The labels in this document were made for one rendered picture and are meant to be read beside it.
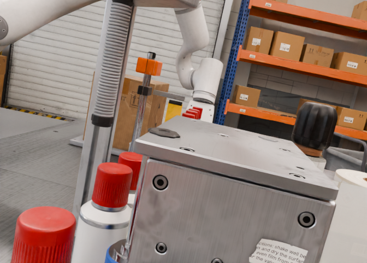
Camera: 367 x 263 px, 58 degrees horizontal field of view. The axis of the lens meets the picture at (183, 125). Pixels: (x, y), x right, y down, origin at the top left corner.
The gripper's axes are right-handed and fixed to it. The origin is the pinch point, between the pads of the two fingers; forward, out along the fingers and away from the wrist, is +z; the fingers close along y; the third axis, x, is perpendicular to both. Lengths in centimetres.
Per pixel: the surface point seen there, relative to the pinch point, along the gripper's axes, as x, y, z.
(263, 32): 283, 33, -203
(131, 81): -0.4, -27.1, -17.5
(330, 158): 181, 106, -41
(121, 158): -79, -1, 14
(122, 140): 7.3, -26.8, 3.5
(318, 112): -47, 27, -6
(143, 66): -54, -9, -5
